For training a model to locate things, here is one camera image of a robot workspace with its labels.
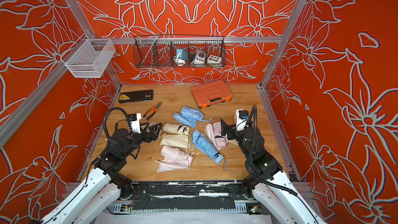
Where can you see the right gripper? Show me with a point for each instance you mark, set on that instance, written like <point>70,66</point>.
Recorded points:
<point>231,128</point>

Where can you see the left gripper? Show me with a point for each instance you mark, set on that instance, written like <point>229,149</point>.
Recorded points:
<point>148,139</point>

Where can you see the pink sleeved umbrella short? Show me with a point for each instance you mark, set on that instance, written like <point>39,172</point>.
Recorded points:
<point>218,140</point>

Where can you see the light blue sleeved umbrella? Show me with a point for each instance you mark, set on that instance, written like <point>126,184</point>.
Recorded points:
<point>189,116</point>

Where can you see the pink sleeved umbrella long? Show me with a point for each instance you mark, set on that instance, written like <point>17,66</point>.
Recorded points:
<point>176,156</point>

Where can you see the cream sleeved umbrella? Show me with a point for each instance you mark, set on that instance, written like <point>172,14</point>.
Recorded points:
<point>176,129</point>

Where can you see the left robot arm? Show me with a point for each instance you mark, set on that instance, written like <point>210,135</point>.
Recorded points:
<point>104,184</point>

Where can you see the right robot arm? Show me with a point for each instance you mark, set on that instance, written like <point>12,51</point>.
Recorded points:
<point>267,182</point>

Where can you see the black yellow tool box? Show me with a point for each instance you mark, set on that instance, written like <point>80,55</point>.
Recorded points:
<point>135,96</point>

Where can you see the red plastic tool case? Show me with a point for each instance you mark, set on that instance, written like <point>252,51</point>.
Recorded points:
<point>211,93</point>

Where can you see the white mesh basket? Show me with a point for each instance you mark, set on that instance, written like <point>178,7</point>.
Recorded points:
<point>87,60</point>

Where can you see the orange handled pliers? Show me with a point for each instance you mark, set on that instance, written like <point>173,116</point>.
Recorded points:
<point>151,112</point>

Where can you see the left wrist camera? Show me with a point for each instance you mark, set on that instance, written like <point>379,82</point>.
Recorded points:
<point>134,120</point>

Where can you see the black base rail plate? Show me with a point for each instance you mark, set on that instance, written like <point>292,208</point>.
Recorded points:
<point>214,196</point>

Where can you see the black wire wall basket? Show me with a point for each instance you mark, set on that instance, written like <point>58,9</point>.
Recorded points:
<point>180,51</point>

